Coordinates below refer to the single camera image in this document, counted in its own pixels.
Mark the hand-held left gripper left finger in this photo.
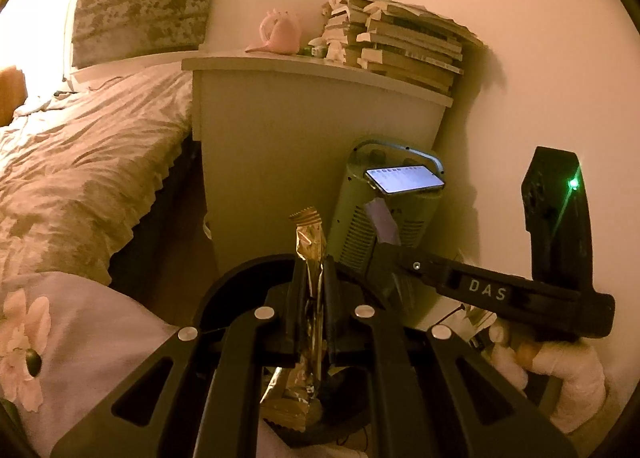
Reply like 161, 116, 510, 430
50, 258, 309, 458

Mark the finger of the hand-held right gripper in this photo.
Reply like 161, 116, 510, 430
396, 247, 452, 291
367, 241, 417, 327

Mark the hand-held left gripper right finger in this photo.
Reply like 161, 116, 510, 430
322, 255, 576, 458

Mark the gold foil wrapper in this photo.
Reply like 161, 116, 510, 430
259, 207, 332, 435

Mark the black trash bin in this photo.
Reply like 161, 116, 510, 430
192, 253, 401, 445

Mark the person's right hand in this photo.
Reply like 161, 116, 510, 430
487, 321, 609, 435

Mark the green portable heater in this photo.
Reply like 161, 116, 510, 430
330, 138, 447, 285

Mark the smartphone with lit screen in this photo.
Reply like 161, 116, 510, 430
364, 165, 447, 197

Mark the white nightstand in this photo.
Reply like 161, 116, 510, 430
181, 51, 456, 277

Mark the stack of books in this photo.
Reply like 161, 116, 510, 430
320, 0, 487, 96

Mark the bed with floral quilt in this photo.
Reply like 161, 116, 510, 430
0, 63, 197, 290

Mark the pink toy figure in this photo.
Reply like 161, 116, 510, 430
245, 8, 303, 56

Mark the orange wooden furniture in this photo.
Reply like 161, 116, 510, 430
0, 66, 29, 127

